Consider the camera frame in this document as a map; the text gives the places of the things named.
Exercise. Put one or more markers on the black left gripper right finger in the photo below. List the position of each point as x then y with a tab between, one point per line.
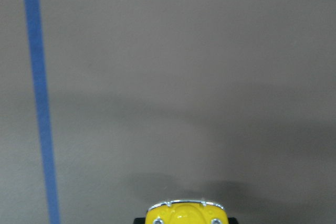
232	220

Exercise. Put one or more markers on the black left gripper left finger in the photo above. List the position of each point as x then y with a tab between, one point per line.
139	220

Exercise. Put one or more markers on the yellow beetle toy car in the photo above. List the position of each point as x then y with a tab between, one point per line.
187	211

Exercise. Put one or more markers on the blue tape grid lines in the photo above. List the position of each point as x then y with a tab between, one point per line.
37	60

